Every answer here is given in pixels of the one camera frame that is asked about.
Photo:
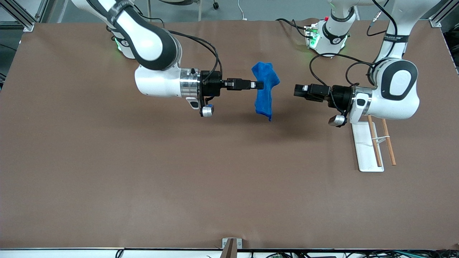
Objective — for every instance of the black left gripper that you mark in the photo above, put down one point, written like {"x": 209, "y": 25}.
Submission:
{"x": 341, "y": 95}

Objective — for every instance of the black chair caster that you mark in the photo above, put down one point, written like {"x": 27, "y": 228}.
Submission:
{"x": 215, "y": 5}

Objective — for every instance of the aluminium frame profile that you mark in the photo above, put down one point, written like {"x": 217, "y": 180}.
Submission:
{"x": 18, "y": 16}
{"x": 443, "y": 14}

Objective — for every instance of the white base connector box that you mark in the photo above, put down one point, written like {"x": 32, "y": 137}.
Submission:
{"x": 312, "y": 36}

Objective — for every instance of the blue microfibre towel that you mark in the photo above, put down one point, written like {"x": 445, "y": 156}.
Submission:
{"x": 265, "y": 100}

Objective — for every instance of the metal table edge bracket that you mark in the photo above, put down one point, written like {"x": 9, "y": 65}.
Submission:
{"x": 231, "y": 247}

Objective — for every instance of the white rack with wooden rods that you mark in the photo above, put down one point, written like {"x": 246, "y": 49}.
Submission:
{"x": 364, "y": 154}

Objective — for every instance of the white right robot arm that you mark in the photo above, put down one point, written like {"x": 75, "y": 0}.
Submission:
{"x": 150, "y": 39}

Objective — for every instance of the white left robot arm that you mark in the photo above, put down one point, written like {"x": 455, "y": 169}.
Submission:
{"x": 394, "y": 82}

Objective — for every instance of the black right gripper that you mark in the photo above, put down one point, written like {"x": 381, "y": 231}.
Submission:
{"x": 211, "y": 83}

